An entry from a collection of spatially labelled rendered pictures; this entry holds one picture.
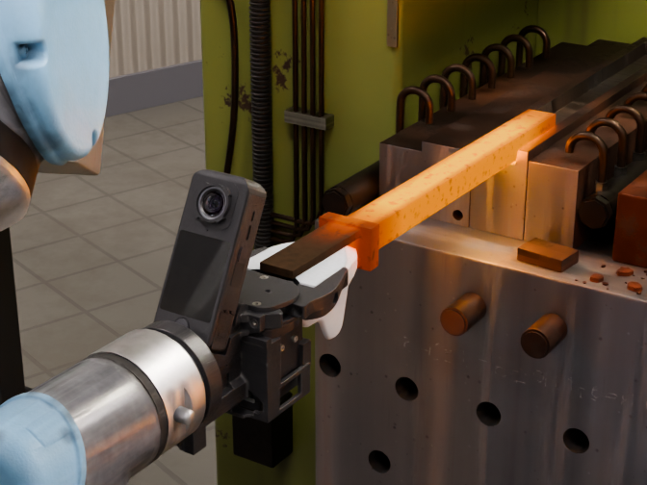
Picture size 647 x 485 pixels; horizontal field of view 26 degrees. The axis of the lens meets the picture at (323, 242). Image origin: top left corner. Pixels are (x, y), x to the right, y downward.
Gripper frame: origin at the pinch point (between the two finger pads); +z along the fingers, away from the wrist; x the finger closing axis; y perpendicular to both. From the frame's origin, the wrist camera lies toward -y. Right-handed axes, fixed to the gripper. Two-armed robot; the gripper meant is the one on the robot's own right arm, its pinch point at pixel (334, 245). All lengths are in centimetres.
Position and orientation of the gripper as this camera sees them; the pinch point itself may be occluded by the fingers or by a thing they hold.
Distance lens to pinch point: 103.1
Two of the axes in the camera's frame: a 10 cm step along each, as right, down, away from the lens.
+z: 5.4, -3.3, 7.8
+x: 8.4, 2.1, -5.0
